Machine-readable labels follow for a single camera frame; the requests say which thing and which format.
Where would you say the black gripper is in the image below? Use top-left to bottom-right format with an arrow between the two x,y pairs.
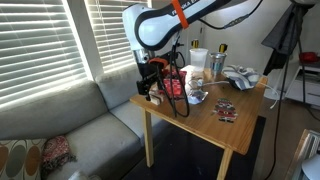
136,61 -> 162,102

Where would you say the small wooden block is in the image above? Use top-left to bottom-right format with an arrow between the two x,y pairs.
149,84 -> 166,107

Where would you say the red woven basket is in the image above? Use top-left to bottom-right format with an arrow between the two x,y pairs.
159,68 -> 188,99

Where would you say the clear plastic container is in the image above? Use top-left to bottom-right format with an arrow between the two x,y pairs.
188,47 -> 210,81

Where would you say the white horizontal window blind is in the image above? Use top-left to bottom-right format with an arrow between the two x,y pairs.
83,0 -> 154,75
0,0 -> 89,108

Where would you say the white door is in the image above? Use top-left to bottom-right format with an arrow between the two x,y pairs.
173,18 -> 205,68

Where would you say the light wooden table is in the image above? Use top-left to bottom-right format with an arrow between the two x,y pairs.
129,64 -> 269,180

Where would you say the shiny metal cup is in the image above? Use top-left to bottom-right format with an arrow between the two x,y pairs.
209,52 -> 228,76

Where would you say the dark blue rug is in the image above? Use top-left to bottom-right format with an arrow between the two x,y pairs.
121,114 -> 268,180

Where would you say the grey fabric sofa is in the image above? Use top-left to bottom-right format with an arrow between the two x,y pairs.
0,64 -> 168,180

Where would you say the grey white striped cloth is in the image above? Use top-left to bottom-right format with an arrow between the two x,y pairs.
221,64 -> 263,92

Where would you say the red patterned cloth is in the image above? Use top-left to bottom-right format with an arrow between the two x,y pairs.
39,134 -> 78,179

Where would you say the white round stand base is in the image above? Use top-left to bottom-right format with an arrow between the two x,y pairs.
264,87 -> 285,102

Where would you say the dark grey hanging jacket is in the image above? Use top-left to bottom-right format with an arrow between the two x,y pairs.
260,3 -> 303,77

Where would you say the colourful patterned pillow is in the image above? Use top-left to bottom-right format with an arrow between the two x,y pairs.
0,138 -> 48,180

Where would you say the floor lamp pole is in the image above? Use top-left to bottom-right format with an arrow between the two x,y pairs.
289,0 -> 319,105

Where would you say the white cabinet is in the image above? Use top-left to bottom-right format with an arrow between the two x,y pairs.
284,61 -> 320,109

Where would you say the red object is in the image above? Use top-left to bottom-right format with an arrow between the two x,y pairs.
298,51 -> 320,64

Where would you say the white rounded object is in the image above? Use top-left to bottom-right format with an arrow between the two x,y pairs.
300,153 -> 320,180

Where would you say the orange wrist mount bracket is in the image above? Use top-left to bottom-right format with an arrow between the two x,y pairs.
148,57 -> 169,68

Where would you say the white cable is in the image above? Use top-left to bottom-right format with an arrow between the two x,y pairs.
187,77 -> 281,110

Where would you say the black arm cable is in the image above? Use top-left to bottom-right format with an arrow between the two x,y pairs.
198,0 -> 264,31

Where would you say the long thin black cable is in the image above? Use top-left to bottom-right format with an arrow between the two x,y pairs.
264,6 -> 301,180

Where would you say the wooden furniture frame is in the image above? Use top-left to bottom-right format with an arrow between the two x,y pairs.
284,129 -> 320,180

